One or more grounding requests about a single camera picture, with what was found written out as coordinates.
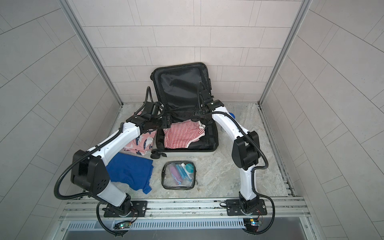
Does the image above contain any pink shark print garment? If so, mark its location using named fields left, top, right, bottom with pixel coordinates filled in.
left=121, top=130, right=157, bottom=156

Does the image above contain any red white striped garment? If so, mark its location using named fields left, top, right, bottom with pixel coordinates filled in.
left=163, top=120, right=206, bottom=149

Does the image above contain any blue cloth garment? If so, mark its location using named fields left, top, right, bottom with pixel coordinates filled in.
left=106, top=153, right=154, bottom=194

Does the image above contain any clear toiletry pouch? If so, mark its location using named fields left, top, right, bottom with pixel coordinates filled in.
left=162, top=161, right=196, bottom=190

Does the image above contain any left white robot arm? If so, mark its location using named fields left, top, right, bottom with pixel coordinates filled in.
left=71, top=102, right=171, bottom=217

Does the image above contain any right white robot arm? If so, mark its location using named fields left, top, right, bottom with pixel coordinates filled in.
left=195, top=86, right=269, bottom=215

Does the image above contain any black open suitcase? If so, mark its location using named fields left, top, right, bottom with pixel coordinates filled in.
left=150, top=63, right=219, bottom=157

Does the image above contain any black suitcase wheel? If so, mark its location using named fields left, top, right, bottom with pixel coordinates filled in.
left=150, top=149, right=167, bottom=160

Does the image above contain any left green circuit board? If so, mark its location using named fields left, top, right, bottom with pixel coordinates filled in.
left=114, top=221, right=132, bottom=230

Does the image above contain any green circuit board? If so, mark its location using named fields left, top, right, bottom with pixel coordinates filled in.
left=243, top=219, right=262, bottom=233
left=114, top=221, right=132, bottom=230

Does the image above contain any right green circuit board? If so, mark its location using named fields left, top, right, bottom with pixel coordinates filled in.
left=243, top=219, right=262, bottom=233

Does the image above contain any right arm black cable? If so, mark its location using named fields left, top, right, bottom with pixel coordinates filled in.
left=196, top=81, right=276, bottom=235

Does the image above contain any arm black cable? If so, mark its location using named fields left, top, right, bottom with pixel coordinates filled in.
left=196, top=81, right=276, bottom=235
left=53, top=86, right=157, bottom=238

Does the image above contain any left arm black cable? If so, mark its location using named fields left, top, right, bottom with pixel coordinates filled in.
left=53, top=86, right=157, bottom=238

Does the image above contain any aluminium mounting rail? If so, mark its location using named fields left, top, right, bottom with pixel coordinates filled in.
left=58, top=196, right=311, bottom=221

